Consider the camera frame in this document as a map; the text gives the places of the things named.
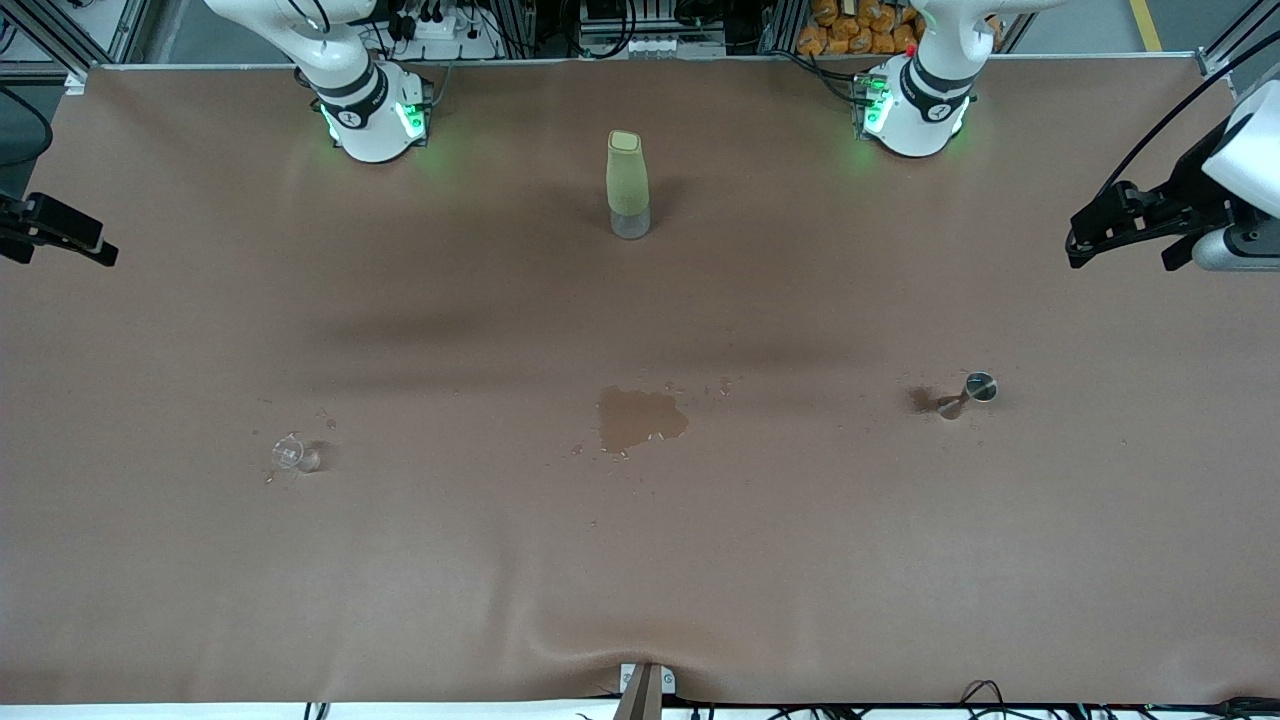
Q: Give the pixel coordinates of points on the aluminium frame corner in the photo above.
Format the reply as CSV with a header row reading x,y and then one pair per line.
x,y
1215,65
120,30

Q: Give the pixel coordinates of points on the clear glass beaker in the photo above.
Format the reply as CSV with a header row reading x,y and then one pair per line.
x,y
290,455

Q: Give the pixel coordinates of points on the white power strip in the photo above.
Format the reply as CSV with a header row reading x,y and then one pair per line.
x,y
450,32

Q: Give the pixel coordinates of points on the grey electronics box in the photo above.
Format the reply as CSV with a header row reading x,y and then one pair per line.
x,y
650,45

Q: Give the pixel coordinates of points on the brown table mat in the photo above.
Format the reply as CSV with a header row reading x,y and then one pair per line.
x,y
640,560

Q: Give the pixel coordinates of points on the orange snack bag pile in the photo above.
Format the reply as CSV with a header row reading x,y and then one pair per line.
x,y
850,30

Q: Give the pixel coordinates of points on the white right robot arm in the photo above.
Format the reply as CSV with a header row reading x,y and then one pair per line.
x,y
370,125

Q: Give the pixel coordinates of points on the steel double jigger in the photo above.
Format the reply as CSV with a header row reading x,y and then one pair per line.
x,y
981,386

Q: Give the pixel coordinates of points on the metal table edge bracket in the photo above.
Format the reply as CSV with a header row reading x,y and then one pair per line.
x,y
643,695

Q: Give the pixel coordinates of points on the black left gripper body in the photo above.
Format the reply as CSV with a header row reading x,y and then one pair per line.
x,y
1186,183

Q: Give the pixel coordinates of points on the green bottle with clear base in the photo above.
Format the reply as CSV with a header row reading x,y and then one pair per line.
x,y
628,180

